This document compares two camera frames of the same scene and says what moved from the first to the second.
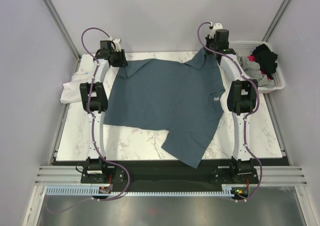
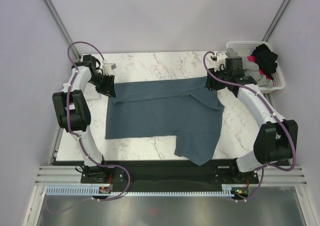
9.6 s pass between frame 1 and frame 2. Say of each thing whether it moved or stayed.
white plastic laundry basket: stayed
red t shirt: stayed
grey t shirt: stayed
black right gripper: moved
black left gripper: moved
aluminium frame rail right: stayed
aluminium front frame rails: stayed
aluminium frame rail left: stayed
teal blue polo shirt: moved
